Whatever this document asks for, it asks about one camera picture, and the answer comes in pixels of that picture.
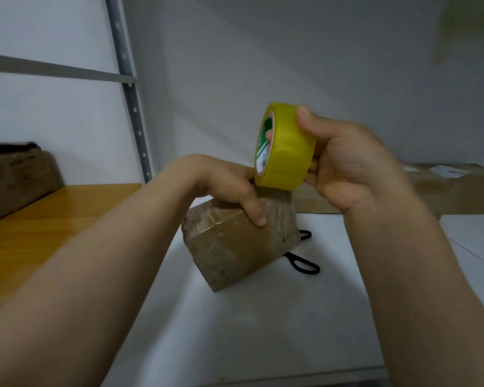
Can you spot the person's right hand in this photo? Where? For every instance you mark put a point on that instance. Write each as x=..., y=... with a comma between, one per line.
x=347, y=161

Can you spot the person's left hand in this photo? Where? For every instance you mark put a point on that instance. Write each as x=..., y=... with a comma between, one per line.
x=222, y=177

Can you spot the person's left thumb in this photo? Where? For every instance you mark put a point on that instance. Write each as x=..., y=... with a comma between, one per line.
x=252, y=203

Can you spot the person's right thumb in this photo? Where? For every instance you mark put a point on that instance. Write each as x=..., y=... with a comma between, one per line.
x=306, y=122

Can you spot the yellow packing tape roll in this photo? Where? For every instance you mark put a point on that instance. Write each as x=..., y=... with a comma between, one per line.
x=284, y=151

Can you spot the small taped cardboard box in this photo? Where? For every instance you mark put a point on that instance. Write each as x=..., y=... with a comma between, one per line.
x=242, y=245

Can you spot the person's right forearm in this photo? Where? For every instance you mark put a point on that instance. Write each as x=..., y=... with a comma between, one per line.
x=419, y=294

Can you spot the person's left forearm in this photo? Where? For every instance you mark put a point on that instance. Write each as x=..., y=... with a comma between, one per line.
x=84, y=286

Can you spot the flat cardboard box with label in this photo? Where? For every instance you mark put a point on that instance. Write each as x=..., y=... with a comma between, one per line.
x=447, y=189

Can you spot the wooden shelf board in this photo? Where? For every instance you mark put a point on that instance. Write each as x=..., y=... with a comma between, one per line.
x=40, y=233

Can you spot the large brown cardboard box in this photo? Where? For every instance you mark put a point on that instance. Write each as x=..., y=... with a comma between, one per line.
x=14, y=179

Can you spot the grey metal shelf frame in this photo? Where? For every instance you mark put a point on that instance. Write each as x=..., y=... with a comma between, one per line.
x=125, y=76

